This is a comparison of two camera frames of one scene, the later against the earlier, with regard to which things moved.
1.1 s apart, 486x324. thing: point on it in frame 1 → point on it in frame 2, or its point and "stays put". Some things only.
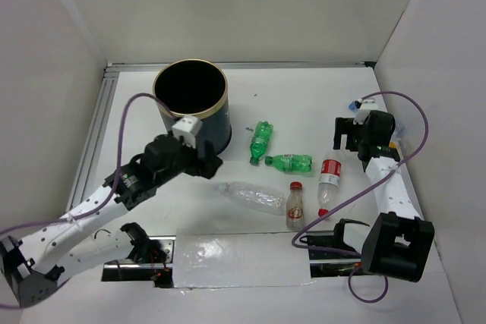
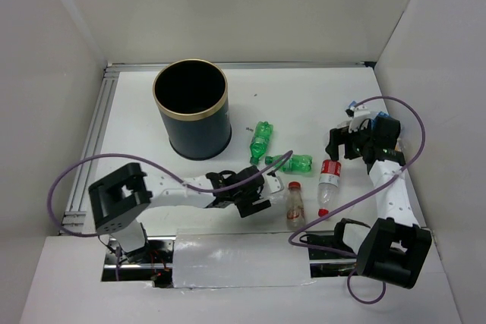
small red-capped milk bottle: [295, 207] stays put
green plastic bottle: [260, 141] stays put
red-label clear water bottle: [329, 180] stays put
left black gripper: [206, 168] → [247, 209]
